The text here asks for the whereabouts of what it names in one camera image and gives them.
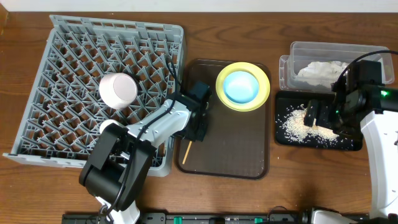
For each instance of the black waste tray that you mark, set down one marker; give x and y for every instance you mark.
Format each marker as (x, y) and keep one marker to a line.
(286, 98)

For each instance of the rice grains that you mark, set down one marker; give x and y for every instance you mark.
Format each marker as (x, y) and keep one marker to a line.
(291, 131)

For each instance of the wooden chopstick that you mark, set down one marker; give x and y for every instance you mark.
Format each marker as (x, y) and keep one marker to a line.
(187, 152)

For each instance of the pink white bowl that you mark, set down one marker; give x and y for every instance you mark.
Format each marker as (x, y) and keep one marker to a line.
(118, 90)

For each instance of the clear plastic bin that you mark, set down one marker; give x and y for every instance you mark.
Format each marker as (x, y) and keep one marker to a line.
(303, 53)

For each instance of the grey plastic dishwasher rack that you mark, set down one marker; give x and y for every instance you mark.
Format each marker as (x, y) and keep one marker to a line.
(61, 121)

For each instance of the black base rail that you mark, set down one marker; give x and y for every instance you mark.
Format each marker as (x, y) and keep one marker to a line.
(276, 216)

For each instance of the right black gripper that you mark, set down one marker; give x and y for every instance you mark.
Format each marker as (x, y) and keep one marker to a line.
(323, 120)

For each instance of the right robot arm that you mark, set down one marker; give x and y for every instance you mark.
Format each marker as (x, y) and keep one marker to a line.
(379, 132)

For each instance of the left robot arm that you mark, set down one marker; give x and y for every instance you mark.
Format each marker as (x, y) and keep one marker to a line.
(116, 170)

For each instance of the light blue bowl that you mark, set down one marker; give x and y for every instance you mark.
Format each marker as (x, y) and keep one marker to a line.
(240, 87)

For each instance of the white napkin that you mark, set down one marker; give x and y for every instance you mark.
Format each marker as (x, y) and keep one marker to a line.
(322, 73)

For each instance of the small white green cup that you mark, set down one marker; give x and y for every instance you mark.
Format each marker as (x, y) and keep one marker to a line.
(111, 126)

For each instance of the yellow plate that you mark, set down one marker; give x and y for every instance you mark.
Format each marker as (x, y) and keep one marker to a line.
(259, 74)

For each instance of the dark brown serving tray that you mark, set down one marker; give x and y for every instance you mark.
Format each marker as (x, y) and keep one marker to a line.
(236, 144)

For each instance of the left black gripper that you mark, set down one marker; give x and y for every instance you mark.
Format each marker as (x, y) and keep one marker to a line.
(195, 131)

